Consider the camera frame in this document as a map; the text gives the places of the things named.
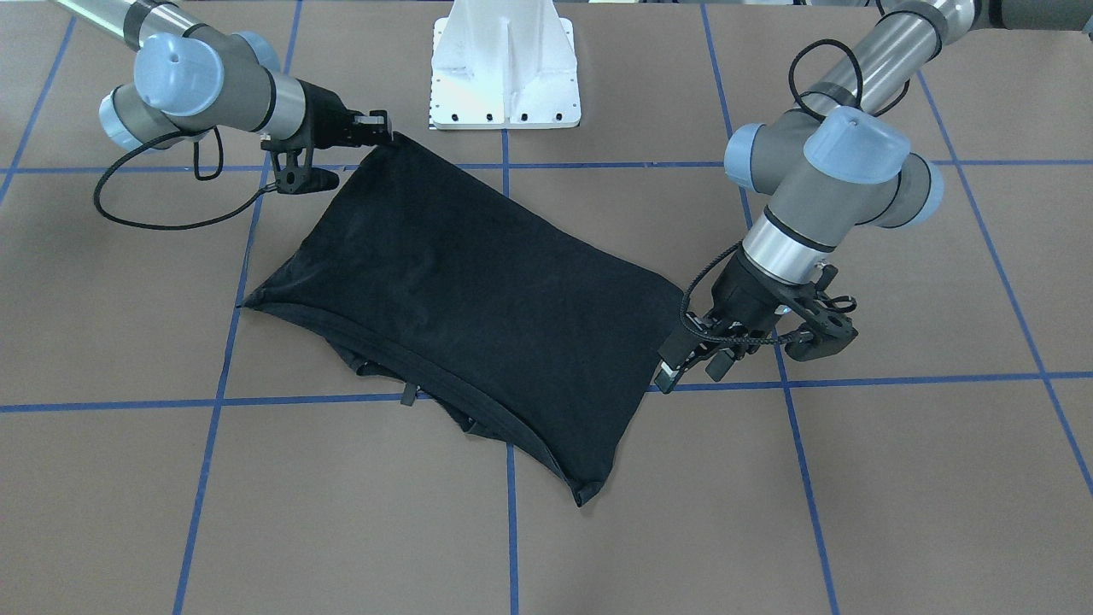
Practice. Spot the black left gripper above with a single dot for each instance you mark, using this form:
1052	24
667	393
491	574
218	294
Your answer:
741	295

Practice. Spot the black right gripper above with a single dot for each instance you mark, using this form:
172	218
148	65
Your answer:
325	109

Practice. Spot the black graphic t-shirt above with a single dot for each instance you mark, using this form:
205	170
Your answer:
522	332

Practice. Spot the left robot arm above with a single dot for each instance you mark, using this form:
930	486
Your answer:
828	164

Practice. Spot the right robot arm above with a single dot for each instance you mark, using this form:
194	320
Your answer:
189	78

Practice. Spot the brown paper table cover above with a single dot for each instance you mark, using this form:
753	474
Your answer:
166	452

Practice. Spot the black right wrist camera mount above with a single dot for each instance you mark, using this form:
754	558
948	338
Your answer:
293	172

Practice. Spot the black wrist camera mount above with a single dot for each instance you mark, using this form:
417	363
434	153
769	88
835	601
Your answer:
293	172
827	326

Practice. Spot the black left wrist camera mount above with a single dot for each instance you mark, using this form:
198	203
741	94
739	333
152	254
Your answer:
827	326

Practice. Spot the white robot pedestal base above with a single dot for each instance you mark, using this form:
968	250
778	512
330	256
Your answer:
504	65

